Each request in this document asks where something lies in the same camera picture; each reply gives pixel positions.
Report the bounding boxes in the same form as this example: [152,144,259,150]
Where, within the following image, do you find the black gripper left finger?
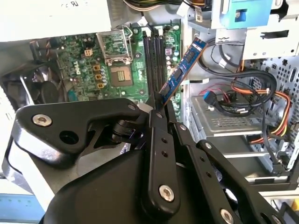
[1,91,182,216]

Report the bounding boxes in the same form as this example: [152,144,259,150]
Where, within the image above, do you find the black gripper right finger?
[166,104,289,224]

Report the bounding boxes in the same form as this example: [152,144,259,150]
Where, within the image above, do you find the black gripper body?
[41,148,218,224]

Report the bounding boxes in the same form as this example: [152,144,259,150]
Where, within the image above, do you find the RAM memory stick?
[161,37,207,105]

